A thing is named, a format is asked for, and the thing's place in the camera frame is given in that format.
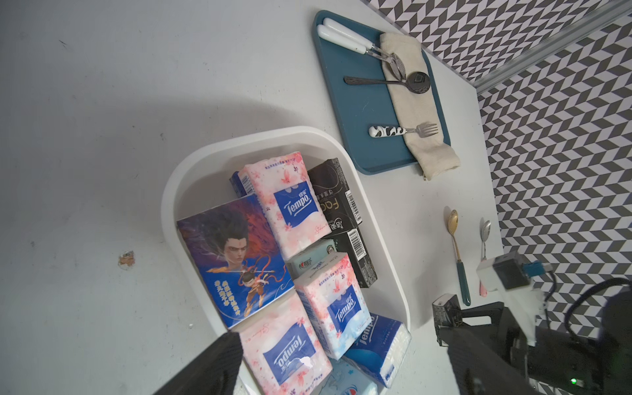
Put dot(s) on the black tissue pack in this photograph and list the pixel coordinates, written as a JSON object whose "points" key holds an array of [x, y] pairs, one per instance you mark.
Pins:
{"points": [[352, 243], [447, 314], [334, 196]]}

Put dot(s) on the white handled knife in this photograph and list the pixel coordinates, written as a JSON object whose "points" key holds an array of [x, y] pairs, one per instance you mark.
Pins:
{"points": [[338, 34]]}

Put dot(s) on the teal tray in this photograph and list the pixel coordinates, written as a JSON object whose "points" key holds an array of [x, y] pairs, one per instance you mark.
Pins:
{"points": [[359, 108]]}

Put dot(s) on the pink handled silver spoon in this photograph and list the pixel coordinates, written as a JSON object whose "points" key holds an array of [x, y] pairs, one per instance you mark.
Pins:
{"points": [[485, 234]]}

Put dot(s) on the white storage box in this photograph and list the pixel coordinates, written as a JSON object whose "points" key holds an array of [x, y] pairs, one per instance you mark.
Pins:
{"points": [[201, 181]]}

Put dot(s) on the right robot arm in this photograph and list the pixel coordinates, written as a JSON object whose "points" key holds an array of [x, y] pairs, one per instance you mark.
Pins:
{"points": [[612, 348]]}

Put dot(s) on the pink white tissue pack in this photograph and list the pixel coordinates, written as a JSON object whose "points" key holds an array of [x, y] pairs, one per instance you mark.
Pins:
{"points": [[287, 197]]}

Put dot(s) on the pale blue pink pack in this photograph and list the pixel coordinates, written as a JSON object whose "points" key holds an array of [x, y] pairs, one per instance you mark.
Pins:
{"points": [[333, 300]]}

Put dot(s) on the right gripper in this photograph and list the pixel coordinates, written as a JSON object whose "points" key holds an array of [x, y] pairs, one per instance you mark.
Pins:
{"points": [[557, 360]]}

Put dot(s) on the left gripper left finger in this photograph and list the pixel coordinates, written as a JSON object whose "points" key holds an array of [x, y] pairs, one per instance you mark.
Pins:
{"points": [[214, 371]]}

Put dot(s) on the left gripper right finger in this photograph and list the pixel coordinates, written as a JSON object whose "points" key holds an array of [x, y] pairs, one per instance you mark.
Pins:
{"points": [[478, 370]]}

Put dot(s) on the purple tissue pack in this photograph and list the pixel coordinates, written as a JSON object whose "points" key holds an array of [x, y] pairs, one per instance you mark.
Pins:
{"points": [[237, 257]]}

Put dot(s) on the beige cloth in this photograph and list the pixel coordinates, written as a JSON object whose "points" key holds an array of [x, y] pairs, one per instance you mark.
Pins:
{"points": [[433, 154]]}

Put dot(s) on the teal cartoon tissue pack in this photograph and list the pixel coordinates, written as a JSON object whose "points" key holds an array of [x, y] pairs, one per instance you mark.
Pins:
{"points": [[309, 257]]}

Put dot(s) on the dark blue Tempo pack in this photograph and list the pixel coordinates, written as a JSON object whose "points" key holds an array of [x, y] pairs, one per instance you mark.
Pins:
{"points": [[237, 185]]}

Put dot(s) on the light blue tissue pack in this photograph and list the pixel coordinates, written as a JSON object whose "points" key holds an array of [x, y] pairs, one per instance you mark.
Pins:
{"points": [[346, 379]]}

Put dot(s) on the dark metal spoon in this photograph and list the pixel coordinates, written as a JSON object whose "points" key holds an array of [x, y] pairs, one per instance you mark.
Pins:
{"points": [[416, 82]]}

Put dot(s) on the patterned handle fork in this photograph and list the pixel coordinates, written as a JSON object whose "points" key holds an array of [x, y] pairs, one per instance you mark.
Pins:
{"points": [[423, 130]]}

